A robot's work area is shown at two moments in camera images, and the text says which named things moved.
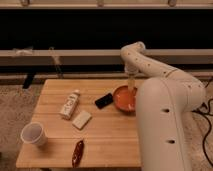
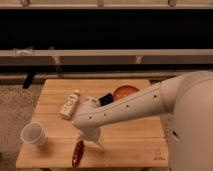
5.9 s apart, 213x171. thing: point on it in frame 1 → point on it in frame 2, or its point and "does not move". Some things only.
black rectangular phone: [104, 100] does not move
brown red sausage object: [77, 153] does not move
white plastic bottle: [69, 105] does not move
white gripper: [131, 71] → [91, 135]
